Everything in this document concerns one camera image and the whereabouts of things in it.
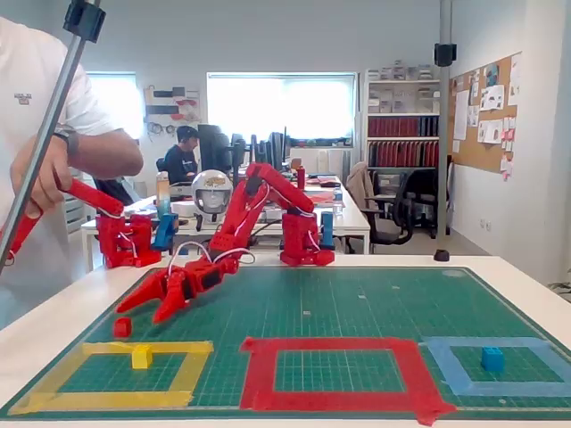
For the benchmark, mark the red lego brick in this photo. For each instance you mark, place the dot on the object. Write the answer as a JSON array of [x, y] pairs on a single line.
[[122, 327]]

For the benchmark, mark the red leader arm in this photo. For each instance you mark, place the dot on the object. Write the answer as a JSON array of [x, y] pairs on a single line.
[[129, 236]]

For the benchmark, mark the person's left forearm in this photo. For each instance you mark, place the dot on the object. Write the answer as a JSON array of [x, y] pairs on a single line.
[[111, 156]]

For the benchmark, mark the red robot arm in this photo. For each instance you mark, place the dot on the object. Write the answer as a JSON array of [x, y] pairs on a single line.
[[267, 183]]

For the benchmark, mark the yellow lego brick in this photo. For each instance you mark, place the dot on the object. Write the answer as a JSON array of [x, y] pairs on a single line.
[[142, 357]]

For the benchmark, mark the yellow tape square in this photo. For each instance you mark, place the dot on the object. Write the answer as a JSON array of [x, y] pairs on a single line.
[[111, 399]]

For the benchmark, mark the red tape square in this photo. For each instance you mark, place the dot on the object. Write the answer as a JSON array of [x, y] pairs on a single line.
[[259, 383]]

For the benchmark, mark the blue tape square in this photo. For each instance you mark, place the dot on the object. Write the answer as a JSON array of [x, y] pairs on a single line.
[[450, 365]]

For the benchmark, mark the blue lego brick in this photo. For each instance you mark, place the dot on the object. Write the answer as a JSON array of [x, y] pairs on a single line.
[[492, 359]]

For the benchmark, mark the person's left hand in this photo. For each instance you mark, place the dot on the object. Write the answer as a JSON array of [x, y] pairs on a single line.
[[54, 174]]

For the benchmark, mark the blue table clamp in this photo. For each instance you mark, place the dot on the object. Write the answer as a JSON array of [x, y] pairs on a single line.
[[166, 229], [328, 229]]

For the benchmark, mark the white helmet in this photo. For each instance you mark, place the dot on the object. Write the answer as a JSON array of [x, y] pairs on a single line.
[[212, 196]]

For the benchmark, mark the orange and blue bottle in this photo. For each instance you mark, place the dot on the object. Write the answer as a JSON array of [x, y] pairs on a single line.
[[163, 196]]

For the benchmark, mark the green cutting mat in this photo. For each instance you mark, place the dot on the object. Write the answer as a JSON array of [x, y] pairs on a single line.
[[312, 303]]

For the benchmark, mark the seated person in dark shirt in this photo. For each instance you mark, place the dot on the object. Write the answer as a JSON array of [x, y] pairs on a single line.
[[180, 162]]

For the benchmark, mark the black computer monitor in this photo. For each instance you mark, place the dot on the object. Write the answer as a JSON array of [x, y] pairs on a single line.
[[238, 156], [276, 151], [214, 147]]

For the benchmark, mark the red bottle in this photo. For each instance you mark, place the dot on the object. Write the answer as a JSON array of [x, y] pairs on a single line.
[[301, 178]]

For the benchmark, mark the dark wrist watch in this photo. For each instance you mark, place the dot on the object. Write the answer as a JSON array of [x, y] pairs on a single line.
[[71, 142]]

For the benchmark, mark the beige jacket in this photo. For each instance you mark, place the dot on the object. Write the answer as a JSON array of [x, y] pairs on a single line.
[[359, 187]]

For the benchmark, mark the wide bright window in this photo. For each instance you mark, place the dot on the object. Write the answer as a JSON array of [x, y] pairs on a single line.
[[281, 107]]

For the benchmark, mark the narrow bright window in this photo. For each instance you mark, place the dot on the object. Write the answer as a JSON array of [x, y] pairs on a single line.
[[116, 102]]

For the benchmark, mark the black office chair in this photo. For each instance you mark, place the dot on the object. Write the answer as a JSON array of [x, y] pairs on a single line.
[[388, 223], [424, 200]]

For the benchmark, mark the grey metal pole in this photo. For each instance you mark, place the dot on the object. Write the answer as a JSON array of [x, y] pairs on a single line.
[[445, 134], [62, 100]]

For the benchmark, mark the white bookshelf with binders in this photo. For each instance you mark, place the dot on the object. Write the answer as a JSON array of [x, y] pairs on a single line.
[[401, 134]]

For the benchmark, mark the person in white shirt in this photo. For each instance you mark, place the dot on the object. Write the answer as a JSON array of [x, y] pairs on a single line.
[[27, 67]]

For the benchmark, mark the black pole clamp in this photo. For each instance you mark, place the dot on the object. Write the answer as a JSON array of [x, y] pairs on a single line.
[[85, 20], [445, 54]]

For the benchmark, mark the cork pin board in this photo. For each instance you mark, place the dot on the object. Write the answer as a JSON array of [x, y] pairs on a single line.
[[486, 142]]

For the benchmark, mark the wall tool board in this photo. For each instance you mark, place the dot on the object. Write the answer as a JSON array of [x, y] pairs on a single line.
[[171, 104]]

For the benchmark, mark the white wall socket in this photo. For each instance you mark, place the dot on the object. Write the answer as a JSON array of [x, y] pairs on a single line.
[[485, 224]]

